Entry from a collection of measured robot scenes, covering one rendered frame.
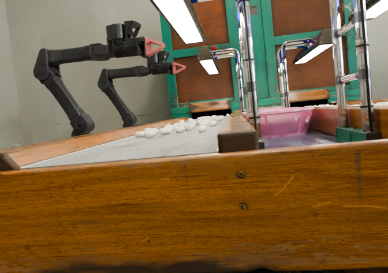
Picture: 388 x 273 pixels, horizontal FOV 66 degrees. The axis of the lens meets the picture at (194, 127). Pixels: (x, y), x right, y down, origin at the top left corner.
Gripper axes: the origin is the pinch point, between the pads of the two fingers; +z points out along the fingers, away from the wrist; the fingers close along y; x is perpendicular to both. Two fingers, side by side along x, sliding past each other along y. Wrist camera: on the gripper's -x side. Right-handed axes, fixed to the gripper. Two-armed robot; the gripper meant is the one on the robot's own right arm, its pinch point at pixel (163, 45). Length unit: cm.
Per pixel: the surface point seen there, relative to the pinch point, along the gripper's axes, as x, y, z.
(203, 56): 1.2, 26.3, 14.1
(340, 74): 20, -35, 53
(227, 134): 30, -77, 22
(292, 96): 22, 98, 70
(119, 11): -80, 181, -76
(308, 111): 30, -7, 52
